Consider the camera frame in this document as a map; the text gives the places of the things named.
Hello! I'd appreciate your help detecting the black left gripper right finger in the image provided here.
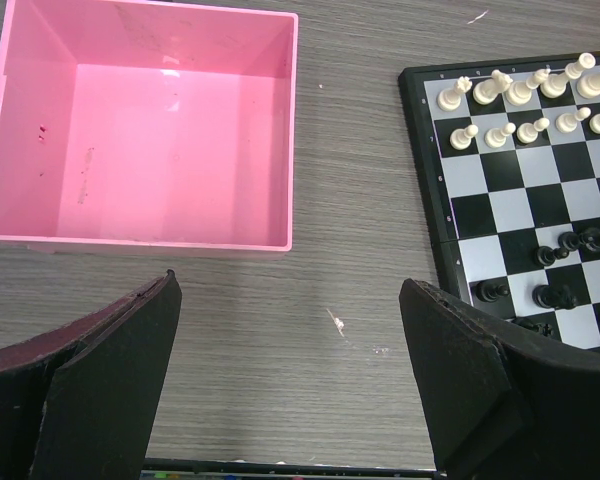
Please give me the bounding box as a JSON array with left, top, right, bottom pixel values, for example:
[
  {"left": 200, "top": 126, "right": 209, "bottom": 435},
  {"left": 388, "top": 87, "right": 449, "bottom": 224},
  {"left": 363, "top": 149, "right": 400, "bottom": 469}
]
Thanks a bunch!
[{"left": 399, "top": 279, "right": 530, "bottom": 473}]

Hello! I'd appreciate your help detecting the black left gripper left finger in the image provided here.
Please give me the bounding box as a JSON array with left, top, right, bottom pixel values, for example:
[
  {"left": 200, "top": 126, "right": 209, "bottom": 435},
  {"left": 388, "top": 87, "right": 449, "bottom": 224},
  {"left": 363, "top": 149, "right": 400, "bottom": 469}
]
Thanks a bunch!
[{"left": 29, "top": 270, "right": 182, "bottom": 479}]

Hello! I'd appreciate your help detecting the pink plastic box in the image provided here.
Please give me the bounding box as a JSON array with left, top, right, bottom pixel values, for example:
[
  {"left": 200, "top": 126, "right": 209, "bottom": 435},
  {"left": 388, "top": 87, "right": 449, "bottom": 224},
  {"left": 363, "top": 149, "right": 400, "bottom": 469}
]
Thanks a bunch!
[{"left": 0, "top": 1, "right": 299, "bottom": 257}]

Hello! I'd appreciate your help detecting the black white chess board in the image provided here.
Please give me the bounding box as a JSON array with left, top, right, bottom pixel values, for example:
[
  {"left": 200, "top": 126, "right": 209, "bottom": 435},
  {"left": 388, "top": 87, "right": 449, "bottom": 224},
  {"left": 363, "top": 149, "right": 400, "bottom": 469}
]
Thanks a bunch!
[{"left": 398, "top": 52, "right": 600, "bottom": 353}]

